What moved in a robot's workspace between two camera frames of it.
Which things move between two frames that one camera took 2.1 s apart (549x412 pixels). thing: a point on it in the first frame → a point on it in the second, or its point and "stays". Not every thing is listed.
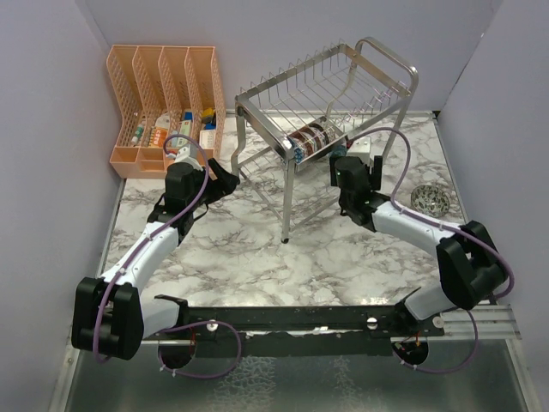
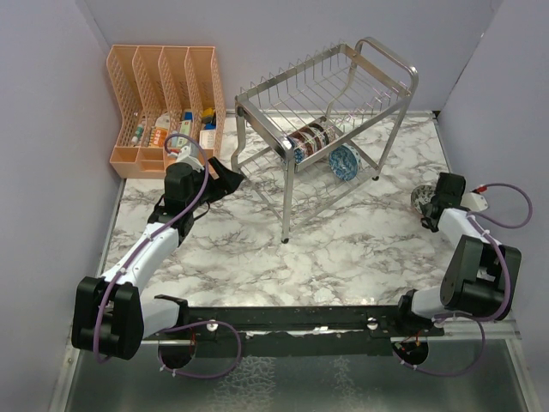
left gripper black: x=225 y=183 stays
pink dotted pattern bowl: x=310 y=141 stays
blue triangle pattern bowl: x=298 y=155 stays
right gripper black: x=374 y=178 → x=425 y=210
